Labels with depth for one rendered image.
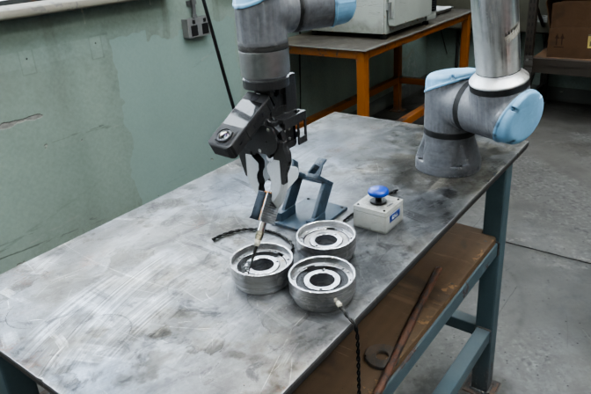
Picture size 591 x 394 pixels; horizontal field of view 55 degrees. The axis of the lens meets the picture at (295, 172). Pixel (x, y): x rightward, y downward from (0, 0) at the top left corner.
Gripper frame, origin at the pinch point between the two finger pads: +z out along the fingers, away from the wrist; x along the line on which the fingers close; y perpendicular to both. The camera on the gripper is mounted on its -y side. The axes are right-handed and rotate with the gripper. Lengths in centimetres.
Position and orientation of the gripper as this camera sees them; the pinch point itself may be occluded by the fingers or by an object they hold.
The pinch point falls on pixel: (267, 200)
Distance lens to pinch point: 92.5
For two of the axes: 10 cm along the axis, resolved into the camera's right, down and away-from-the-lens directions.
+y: 5.8, -3.5, 7.4
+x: -8.1, -1.8, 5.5
